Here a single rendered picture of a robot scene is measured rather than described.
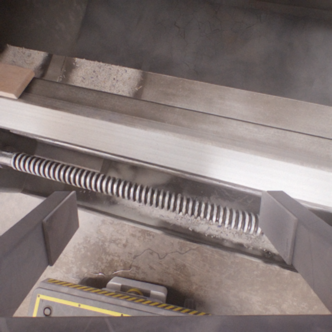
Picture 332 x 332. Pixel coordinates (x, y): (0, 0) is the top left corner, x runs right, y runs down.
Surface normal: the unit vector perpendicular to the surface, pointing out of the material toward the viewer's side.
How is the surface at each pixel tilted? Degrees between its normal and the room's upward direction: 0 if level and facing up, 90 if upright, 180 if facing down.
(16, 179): 90
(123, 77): 0
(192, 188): 0
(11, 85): 18
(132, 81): 0
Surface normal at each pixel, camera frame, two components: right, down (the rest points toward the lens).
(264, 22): -0.39, -0.16
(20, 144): 0.96, 0.24
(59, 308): -0.11, -0.15
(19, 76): -0.02, -0.44
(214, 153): -0.24, 0.44
